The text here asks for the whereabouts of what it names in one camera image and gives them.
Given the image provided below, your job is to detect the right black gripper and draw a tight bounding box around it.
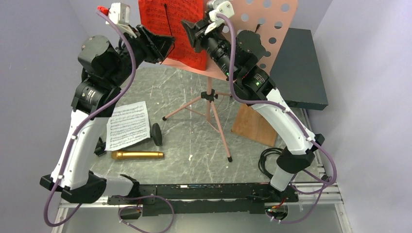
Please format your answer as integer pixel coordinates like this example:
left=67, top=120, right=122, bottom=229
left=182, top=15, right=239, bottom=79

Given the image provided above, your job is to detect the red sheet music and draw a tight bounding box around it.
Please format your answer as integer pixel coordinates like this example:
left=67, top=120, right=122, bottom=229
left=137, top=0, right=207, bottom=71

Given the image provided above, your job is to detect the pink music stand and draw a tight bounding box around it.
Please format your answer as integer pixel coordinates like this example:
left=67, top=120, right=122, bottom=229
left=138, top=0, right=298, bottom=163

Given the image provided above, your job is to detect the white sheet music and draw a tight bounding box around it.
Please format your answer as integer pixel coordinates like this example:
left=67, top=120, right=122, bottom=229
left=105, top=101, right=150, bottom=151

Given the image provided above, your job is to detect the black round-base stand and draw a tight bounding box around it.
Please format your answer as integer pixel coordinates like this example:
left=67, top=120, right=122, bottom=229
left=94, top=123, right=163, bottom=157

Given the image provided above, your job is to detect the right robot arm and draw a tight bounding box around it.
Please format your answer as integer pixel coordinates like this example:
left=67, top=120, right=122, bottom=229
left=181, top=18, right=325, bottom=201

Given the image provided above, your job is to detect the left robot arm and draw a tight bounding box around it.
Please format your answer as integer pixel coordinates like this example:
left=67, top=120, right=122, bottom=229
left=39, top=25, right=175, bottom=204

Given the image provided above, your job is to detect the wooden board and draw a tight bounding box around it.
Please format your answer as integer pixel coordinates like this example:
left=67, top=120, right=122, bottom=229
left=231, top=104, right=277, bottom=147

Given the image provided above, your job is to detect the dark teal amplifier box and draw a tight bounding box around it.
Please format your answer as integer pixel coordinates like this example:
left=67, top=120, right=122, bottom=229
left=270, top=28, right=328, bottom=111

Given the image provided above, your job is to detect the gold metal tube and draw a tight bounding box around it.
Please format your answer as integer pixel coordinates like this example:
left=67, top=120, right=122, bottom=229
left=111, top=150, right=164, bottom=160

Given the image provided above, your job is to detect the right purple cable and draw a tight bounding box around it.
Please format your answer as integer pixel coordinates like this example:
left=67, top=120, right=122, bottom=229
left=216, top=13, right=338, bottom=225

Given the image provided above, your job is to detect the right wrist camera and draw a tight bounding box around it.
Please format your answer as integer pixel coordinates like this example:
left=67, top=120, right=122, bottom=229
left=205, top=0, right=235, bottom=35

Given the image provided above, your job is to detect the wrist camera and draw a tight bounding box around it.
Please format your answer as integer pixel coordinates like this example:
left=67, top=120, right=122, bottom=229
left=205, top=0, right=235, bottom=35
left=97, top=2, right=137, bottom=38

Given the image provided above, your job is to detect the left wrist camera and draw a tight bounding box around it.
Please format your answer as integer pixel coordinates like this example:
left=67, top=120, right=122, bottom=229
left=97, top=2, right=137, bottom=38

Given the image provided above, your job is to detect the coiled black cable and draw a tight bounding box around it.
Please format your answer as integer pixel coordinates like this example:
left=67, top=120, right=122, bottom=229
left=257, top=148, right=285, bottom=178

